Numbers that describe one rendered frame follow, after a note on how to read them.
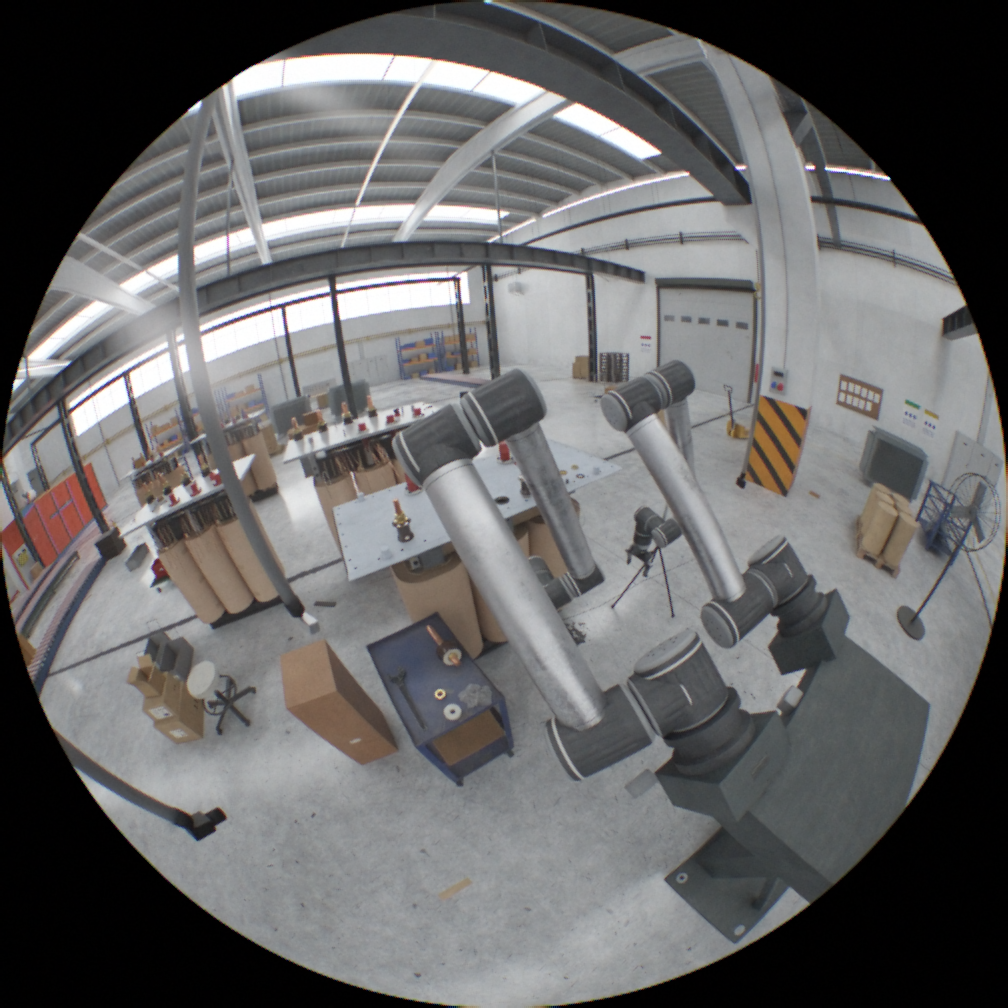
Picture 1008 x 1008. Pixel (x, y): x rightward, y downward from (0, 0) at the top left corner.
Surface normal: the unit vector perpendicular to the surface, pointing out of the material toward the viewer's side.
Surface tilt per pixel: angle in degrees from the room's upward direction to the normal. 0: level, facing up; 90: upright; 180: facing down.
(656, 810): 0
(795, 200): 90
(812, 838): 0
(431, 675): 0
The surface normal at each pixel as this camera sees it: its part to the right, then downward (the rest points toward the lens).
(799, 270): -0.84, 0.32
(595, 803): -0.08, -0.86
